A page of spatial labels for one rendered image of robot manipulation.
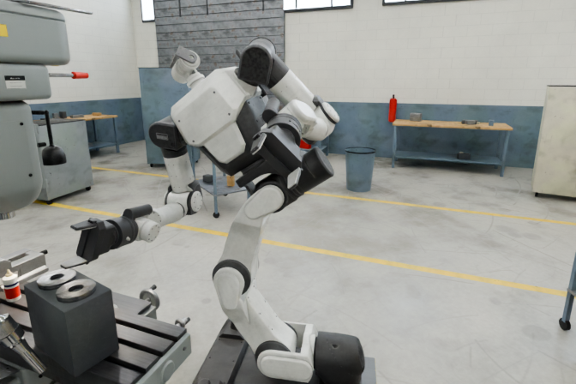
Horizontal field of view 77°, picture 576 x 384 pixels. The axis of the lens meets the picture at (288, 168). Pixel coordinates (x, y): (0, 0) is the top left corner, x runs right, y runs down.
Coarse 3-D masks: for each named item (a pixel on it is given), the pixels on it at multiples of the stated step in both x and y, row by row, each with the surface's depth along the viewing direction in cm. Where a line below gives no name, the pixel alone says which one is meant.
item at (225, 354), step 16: (224, 336) 158; (240, 336) 157; (320, 336) 135; (336, 336) 135; (352, 336) 136; (208, 352) 151; (224, 352) 150; (240, 352) 150; (320, 352) 131; (336, 352) 130; (352, 352) 130; (208, 368) 142; (224, 368) 142; (240, 368) 145; (256, 368) 145; (320, 368) 130; (336, 368) 129; (352, 368) 128
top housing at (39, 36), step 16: (0, 0) 93; (0, 16) 93; (16, 16) 96; (32, 16) 100; (48, 16) 104; (0, 32) 93; (16, 32) 97; (32, 32) 100; (48, 32) 104; (64, 32) 110; (0, 48) 93; (16, 48) 97; (32, 48) 101; (48, 48) 105; (64, 48) 110; (48, 64) 109; (64, 64) 112
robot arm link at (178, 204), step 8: (184, 192) 137; (192, 192) 137; (168, 200) 137; (176, 200) 136; (184, 200) 135; (160, 208) 126; (168, 208) 128; (176, 208) 131; (184, 208) 135; (168, 216) 126; (176, 216) 130; (184, 216) 137
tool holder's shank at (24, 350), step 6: (18, 342) 87; (24, 342) 88; (12, 348) 86; (18, 348) 87; (24, 348) 88; (30, 348) 89; (24, 354) 88; (30, 354) 89; (36, 354) 90; (30, 360) 89; (36, 360) 90; (42, 360) 91; (36, 366) 89; (42, 366) 91; (36, 372) 90; (42, 372) 90
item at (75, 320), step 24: (24, 288) 97; (48, 288) 95; (72, 288) 94; (96, 288) 96; (48, 312) 91; (72, 312) 87; (96, 312) 92; (48, 336) 94; (72, 336) 88; (96, 336) 93; (72, 360) 89; (96, 360) 94
